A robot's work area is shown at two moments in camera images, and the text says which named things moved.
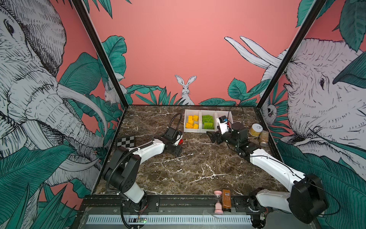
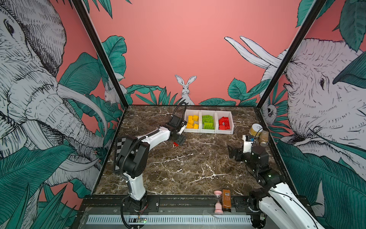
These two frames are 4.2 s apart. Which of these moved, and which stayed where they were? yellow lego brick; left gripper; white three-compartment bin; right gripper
Moved: right gripper; left gripper
Stayed: white three-compartment bin; yellow lego brick
